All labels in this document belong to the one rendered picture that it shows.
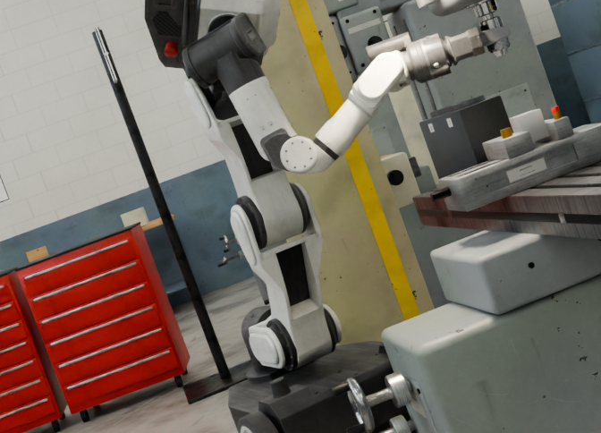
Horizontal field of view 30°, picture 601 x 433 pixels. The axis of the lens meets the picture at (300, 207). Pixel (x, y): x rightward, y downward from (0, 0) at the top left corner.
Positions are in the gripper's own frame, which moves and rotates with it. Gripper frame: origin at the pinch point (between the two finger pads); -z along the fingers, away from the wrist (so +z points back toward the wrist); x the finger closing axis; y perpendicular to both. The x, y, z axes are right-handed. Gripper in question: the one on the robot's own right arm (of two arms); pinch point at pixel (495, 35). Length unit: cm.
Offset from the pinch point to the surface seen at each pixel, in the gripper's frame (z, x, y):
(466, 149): 13.1, 28.0, 22.5
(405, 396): 41, -17, 63
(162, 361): 222, 397, 108
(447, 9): 7.6, -2.9, -8.2
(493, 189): 10.6, -11.4, 29.3
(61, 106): 371, 827, -95
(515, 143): 3.5, -9.8, 22.1
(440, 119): 16.7, 34.3, 14.0
